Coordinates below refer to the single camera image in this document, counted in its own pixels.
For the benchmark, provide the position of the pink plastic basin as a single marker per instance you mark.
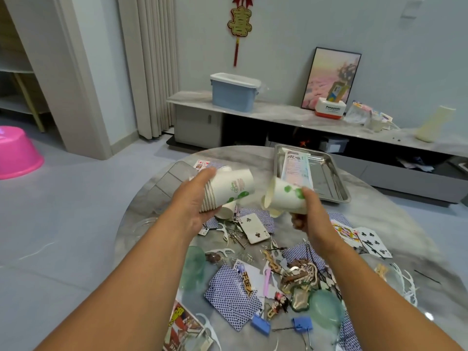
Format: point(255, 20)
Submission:
point(18, 153)

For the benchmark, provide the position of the person's left forearm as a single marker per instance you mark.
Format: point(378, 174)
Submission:
point(120, 285)

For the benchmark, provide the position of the metal tray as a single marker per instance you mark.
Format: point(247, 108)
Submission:
point(329, 179)

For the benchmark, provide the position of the beige curtain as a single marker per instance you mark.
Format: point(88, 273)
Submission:
point(150, 65)

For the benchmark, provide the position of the black framed pink picture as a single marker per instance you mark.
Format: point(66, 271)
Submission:
point(325, 76)

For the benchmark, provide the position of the red gold hanging ornament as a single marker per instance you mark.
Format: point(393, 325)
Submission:
point(240, 20)

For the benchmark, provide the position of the clear plastic bag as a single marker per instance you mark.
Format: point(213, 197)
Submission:
point(356, 113)

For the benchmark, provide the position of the blue storage box white lid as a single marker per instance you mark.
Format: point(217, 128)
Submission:
point(234, 93)

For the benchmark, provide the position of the white red box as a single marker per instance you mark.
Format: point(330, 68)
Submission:
point(330, 108)

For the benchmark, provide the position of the yellow blue package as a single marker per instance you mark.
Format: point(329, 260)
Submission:
point(340, 92)

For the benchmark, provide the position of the person's right thumb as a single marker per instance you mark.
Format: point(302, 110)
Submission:
point(309, 196)

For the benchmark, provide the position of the pile of blue-backed cards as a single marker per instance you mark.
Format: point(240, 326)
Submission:
point(230, 299)

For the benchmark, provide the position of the heap of metal pins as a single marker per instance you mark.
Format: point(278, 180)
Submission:
point(237, 235)

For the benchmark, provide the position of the clear glass dish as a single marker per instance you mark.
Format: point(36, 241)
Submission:
point(140, 226)

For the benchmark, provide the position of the king face playing card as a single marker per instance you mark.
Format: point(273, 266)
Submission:
point(345, 233)

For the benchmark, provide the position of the black hairpin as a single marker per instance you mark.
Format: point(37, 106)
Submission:
point(287, 328)
point(427, 276)

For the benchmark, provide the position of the red face playing card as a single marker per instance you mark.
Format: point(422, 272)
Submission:
point(201, 164)

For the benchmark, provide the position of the white floss pick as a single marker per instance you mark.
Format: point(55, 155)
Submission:
point(212, 334)
point(219, 252)
point(222, 232)

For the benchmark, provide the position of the person's left thumb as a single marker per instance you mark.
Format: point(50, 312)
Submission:
point(204, 177)

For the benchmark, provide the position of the person's left hand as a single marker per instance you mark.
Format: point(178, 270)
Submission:
point(184, 210)

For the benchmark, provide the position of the colourful printed booklet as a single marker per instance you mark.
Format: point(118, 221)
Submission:
point(182, 325)

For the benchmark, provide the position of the wooden shelf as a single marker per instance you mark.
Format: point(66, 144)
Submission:
point(22, 84)

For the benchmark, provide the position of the bunch of white floss picks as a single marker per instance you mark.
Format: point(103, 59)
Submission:
point(404, 285)

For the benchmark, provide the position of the gold leaf-shaped dish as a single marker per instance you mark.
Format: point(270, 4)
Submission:
point(300, 300)

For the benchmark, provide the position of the white pink blue packet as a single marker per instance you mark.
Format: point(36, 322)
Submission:
point(296, 166)

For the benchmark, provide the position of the heap of brown trinkets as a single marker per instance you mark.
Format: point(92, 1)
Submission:
point(296, 270)

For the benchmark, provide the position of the stack of white paper cups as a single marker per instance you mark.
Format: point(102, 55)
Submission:
point(234, 186)

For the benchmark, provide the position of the person's right hand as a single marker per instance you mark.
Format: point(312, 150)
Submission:
point(318, 222)

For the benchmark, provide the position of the grey marble-top low cabinet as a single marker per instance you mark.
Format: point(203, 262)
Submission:
point(278, 111)

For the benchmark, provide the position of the blue binder clip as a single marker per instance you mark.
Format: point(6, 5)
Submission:
point(302, 322)
point(261, 324)

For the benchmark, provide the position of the blue-backed playing card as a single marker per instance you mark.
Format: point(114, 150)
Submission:
point(265, 220)
point(340, 218)
point(219, 166)

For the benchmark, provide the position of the person's right forearm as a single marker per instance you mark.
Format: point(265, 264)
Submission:
point(384, 299)

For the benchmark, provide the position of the cream vase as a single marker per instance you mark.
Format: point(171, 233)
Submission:
point(437, 124)

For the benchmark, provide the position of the yellow face playing card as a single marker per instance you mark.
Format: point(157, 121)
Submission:
point(244, 274)

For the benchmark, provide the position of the white green-print paper cup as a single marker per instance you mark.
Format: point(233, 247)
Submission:
point(285, 199)

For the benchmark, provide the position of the many-clubs playing card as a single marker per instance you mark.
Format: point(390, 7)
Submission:
point(374, 243)

